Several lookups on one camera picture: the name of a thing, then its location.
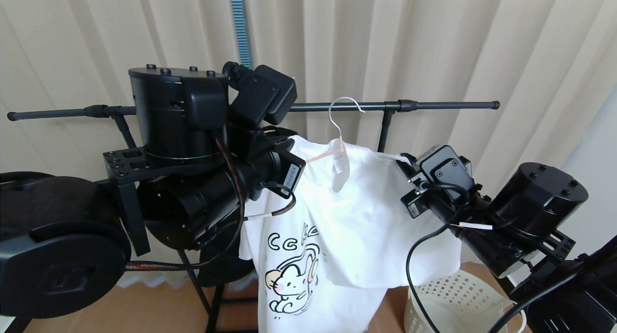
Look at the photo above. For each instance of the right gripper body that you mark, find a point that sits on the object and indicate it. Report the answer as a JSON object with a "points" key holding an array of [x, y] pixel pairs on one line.
{"points": [[487, 248]]}

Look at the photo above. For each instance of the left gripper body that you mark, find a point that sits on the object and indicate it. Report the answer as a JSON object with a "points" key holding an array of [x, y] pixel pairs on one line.
{"points": [[217, 203]]}

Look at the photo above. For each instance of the white garment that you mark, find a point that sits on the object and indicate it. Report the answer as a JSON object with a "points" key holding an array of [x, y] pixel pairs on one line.
{"points": [[366, 227]]}

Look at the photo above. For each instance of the pink clothes hanger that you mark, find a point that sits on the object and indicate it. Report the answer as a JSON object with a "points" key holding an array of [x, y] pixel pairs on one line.
{"points": [[332, 123]]}

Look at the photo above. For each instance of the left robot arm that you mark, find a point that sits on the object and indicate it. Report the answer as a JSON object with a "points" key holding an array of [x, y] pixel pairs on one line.
{"points": [[62, 236]]}

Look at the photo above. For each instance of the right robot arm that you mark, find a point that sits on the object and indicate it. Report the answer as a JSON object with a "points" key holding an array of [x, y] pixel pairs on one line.
{"points": [[540, 198]]}

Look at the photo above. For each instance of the white laundry basket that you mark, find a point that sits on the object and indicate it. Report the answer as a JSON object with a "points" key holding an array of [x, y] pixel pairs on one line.
{"points": [[458, 294]]}

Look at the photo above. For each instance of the black clothes rack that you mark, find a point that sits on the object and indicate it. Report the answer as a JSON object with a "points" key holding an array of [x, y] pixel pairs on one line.
{"points": [[434, 105]]}

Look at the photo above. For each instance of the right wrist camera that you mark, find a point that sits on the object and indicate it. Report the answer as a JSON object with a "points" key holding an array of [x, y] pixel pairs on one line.
{"points": [[443, 166]]}

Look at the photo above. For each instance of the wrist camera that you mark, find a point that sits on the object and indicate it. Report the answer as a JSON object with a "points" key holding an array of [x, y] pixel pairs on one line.
{"points": [[265, 92], [443, 166]]}

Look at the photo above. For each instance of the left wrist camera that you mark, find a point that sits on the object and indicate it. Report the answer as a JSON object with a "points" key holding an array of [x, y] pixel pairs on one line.
{"points": [[265, 92]]}

